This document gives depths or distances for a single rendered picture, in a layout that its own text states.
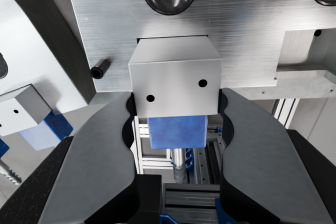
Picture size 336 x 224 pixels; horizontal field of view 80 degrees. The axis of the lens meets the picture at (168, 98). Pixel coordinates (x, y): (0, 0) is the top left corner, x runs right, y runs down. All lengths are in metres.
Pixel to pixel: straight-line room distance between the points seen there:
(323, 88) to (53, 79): 0.33
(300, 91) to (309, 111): 1.18
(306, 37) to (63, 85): 0.24
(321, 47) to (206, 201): 0.47
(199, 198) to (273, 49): 0.48
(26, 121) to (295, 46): 0.27
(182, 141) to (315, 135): 1.53
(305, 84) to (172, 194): 0.42
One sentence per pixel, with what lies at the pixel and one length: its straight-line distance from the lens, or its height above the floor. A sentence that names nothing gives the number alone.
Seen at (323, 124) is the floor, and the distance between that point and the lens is 1.62.
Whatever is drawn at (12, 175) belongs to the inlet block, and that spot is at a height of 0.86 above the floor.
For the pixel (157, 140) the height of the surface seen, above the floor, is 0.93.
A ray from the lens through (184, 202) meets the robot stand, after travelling 0.59.
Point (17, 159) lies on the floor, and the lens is 2.00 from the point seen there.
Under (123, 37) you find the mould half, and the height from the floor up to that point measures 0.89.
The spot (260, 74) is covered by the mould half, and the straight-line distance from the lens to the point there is 0.18.
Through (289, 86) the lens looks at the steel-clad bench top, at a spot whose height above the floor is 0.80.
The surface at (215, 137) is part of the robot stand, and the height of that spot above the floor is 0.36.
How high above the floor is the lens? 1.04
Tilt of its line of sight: 59 degrees down
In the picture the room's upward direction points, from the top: 176 degrees counter-clockwise
